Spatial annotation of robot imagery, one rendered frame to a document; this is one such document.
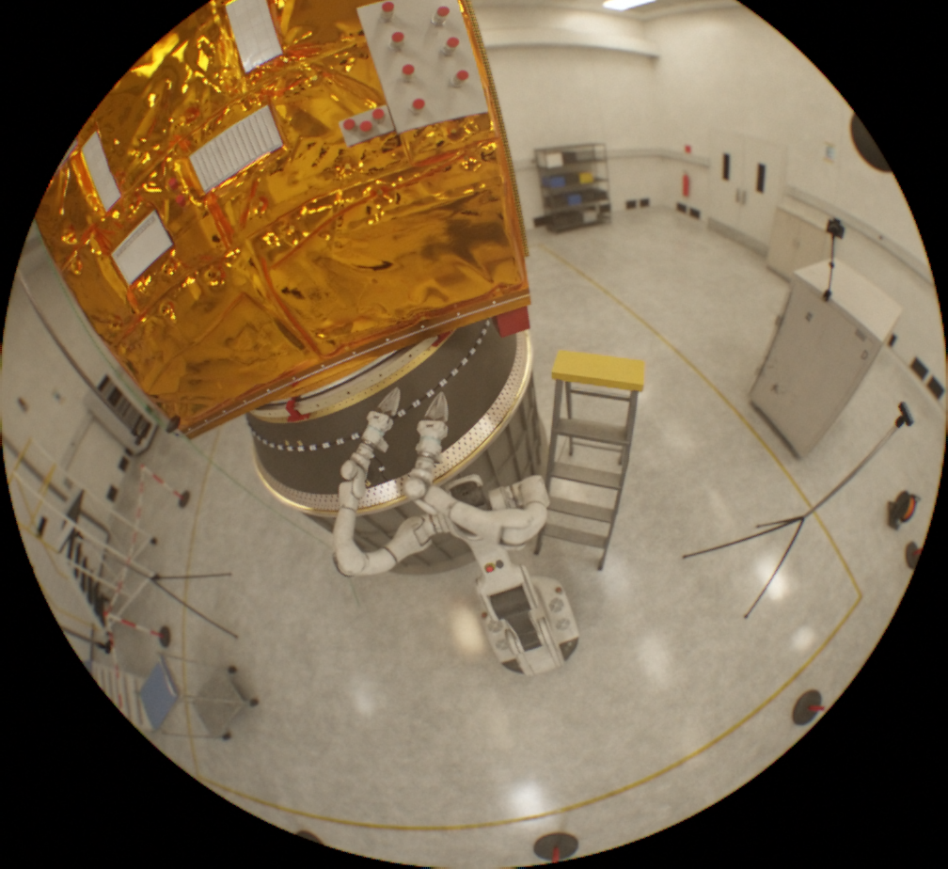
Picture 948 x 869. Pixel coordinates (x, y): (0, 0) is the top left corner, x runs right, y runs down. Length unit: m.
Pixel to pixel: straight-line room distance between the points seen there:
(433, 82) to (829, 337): 2.92
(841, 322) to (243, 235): 3.44
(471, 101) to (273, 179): 0.66
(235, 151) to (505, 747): 3.32
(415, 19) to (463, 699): 3.36
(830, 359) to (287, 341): 3.47
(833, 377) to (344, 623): 4.39
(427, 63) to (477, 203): 0.52
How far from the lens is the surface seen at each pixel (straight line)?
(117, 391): 8.74
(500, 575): 1.30
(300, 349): 1.38
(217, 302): 1.37
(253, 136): 1.24
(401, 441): 1.53
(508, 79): 7.29
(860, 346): 2.94
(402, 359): 1.41
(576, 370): 1.41
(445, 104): 1.12
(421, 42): 1.16
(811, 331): 3.08
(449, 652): 2.60
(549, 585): 2.16
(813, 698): 3.38
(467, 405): 1.61
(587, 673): 2.52
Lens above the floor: 2.49
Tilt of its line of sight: 45 degrees down
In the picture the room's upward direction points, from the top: 18 degrees counter-clockwise
